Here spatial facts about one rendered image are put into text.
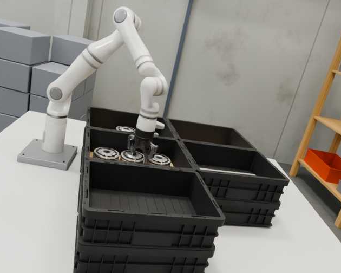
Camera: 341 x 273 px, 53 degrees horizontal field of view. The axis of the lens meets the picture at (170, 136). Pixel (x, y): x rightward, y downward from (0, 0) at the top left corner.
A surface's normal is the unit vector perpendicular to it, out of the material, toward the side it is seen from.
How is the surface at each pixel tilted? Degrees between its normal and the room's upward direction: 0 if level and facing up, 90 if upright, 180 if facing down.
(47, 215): 0
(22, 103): 90
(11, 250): 0
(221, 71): 90
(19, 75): 90
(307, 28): 90
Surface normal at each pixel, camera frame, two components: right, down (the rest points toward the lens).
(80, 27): 0.04, 0.34
